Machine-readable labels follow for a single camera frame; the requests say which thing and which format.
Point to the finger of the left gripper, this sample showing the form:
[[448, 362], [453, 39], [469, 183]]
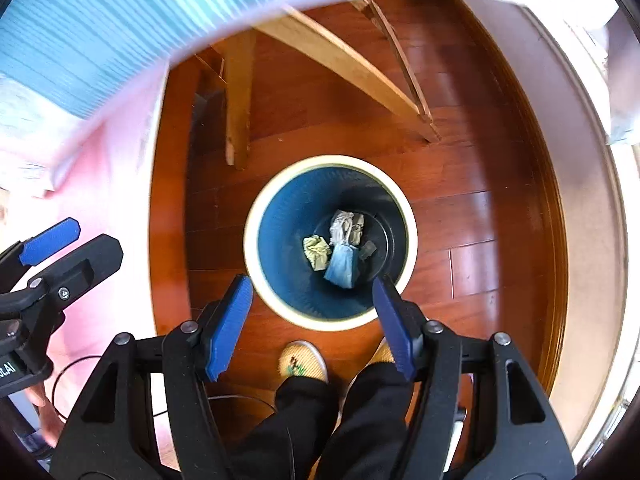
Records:
[[50, 241]]

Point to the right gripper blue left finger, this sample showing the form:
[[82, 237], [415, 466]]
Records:
[[224, 325]]

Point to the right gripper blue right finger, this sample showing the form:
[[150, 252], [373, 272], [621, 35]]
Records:
[[402, 323]]

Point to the light blue tissue pack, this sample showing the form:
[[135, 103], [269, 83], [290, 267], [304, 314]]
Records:
[[343, 270]]

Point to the yellow paper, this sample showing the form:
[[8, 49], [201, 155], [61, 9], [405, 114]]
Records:
[[317, 251]]

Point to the white paper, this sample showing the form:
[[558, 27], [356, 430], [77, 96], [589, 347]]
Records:
[[346, 228]]

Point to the blue trash bin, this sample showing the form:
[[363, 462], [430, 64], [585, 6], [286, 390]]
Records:
[[320, 232]]

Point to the person's left hand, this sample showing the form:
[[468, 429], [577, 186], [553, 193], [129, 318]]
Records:
[[50, 424]]

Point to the patterned slipper left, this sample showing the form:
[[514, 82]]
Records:
[[300, 358]]

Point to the pink blanket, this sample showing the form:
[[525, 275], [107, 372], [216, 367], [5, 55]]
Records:
[[107, 189]]

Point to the black trouser legs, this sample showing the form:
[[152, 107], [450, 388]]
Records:
[[311, 432]]

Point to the tree patterned bedsheet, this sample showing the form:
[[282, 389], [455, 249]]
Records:
[[71, 56]]

